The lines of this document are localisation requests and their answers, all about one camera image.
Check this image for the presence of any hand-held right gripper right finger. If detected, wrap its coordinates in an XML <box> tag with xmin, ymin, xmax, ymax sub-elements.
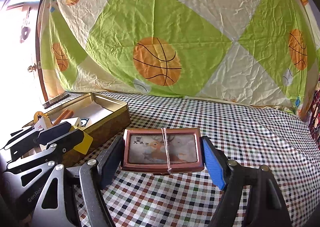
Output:
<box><xmin>201</xmin><ymin>135</ymin><xmax>292</xmax><ymax>227</ymax></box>

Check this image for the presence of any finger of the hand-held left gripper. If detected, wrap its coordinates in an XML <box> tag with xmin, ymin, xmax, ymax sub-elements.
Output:
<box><xmin>0</xmin><ymin>122</ymin><xmax>72</xmax><ymax>154</ymax></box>
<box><xmin>5</xmin><ymin>130</ymin><xmax>85</xmax><ymax>170</ymax></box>

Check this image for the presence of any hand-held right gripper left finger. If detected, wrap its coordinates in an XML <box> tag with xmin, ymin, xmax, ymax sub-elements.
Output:
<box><xmin>31</xmin><ymin>135</ymin><xmax>125</xmax><ymax>227</ymax></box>

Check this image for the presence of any small yellow cube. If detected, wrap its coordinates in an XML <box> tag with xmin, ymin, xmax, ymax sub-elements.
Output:
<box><xmin>72</xmin><ymin>130</ymin><xmax>93</xmax><ymax>155</ymax></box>

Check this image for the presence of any brown comb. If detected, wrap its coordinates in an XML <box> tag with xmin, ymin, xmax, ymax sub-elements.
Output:
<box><xmin>51</xmin><ymin>109</ymin><xmax>75</xmax><ymax>126</ymax></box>

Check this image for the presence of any gold tin box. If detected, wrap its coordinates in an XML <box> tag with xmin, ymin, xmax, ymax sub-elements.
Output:
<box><xmin>41</xmin><ymin>92</ymin><xmax>132</xmax><ymax>168</ymax></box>

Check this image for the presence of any brown picture card case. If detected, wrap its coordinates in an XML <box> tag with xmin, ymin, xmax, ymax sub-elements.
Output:
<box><xmin>121</xmin><ymin>128</ymin><xmax>203</xmax><ymax>175</ymax></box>

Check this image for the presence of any metal bar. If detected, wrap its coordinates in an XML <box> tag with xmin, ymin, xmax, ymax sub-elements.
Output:
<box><xmin>42</xmin><ymin>93</ymin><xmax>70</xmax><ymax>108</ymax></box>

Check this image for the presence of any white paper sheet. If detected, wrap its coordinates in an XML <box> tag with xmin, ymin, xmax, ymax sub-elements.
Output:
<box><xmin>85</xmin><ymin>102</ymin><xmax>112</xmax><ymax>126</ymax></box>

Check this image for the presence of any checkered bed sheet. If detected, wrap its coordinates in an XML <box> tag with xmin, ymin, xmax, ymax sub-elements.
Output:
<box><xmin>46</xmin><ymin>91</ymin><xmax>320</xmax><ymax>227</ymax></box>

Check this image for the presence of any hanging door ornament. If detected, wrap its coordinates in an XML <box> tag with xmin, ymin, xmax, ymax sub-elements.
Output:
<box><xmin>20</xmin><ymin>10</ymin><xmax>32</xmax><ymax>43</ymax></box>

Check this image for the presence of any red plaid bear cloth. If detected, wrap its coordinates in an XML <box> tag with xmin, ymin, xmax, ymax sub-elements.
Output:
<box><xmin>304</xmin><ymin>87</ymin><xmax>320</xmax><ymax>148</ymax></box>

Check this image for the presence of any basketball print blanket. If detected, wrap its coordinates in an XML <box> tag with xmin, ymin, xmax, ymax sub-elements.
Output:
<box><xmin>39</xmin><ymin>0</ymin><xmax>318</xmax><ymax>118</ymax></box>

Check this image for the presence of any brass door handle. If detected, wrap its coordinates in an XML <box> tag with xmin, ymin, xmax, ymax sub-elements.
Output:
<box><xmin>27</xmin><ymin>61</ymin><xmax>42</xmax><ymax>73</ymax></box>

